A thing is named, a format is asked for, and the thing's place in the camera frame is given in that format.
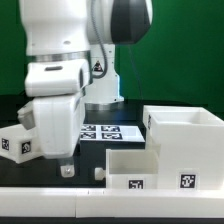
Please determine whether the white front fence rail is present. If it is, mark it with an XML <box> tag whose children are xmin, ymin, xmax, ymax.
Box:
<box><xmin>0</xmin><ymin>187</ymin><xmax>224</xmax><ymax>218</ymax></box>

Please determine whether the white drawer cabinet frame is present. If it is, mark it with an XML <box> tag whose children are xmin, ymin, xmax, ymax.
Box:
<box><xmin>143</xmin><ymin>105</ymin><xmax>224</xmax><ymax>190</ymax></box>

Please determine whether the white drawer box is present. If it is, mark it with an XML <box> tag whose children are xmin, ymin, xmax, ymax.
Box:
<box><xmin>94</xmin><ymin>149</ymin><xmax>158</xmax><ymax>190</ymax></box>
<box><xmin>0</xmin><ymin>124</ymin><xmax>43</xmax><ymax>164</ymax></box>

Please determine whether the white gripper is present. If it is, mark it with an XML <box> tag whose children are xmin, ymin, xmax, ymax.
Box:
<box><xmin>33</xmin><ymin>93</ymin><xmax>85</xmax><ymax>178</ymax></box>

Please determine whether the white drawer box front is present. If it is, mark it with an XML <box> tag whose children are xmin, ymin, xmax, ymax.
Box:
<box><xmin>94</xmin><ymin>149</ymin><xmax>158</xmax><ymax>190</ymax></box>

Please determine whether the white marker base plate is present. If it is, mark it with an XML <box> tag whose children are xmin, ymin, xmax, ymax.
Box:
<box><xmin>80</xmin><ymin>124</ymin><xmax>144</xmax><ymax>143</ymax></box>

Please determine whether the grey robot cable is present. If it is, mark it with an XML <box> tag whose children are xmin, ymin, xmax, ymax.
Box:
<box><xmin>128</xmin><ymin>44</ymin><xmax>145</xmax><ymax>101</ymax></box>

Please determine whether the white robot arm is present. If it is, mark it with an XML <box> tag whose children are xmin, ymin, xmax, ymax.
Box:
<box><xmin>18</xmin><ymin>0</ymin><xmax>153</xmax><ymax>178</ymax></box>

